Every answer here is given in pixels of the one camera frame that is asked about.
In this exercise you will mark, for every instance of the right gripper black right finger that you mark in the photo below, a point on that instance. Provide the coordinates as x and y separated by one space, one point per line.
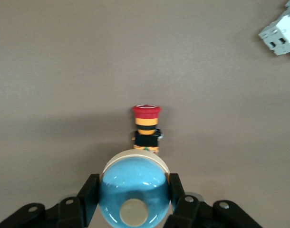
195 213

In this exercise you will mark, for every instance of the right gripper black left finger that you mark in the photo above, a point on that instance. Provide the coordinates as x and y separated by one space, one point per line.
71 211

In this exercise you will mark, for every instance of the blue dome bell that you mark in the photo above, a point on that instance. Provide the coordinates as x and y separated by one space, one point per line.
133 180

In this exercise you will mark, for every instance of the red yellow emergency stop button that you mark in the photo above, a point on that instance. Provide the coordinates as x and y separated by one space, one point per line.
146 140

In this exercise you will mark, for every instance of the brown table cover mat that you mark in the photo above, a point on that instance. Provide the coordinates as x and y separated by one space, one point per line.
64 71

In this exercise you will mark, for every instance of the white circuit breaker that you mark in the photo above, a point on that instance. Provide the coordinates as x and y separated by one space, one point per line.
283 31

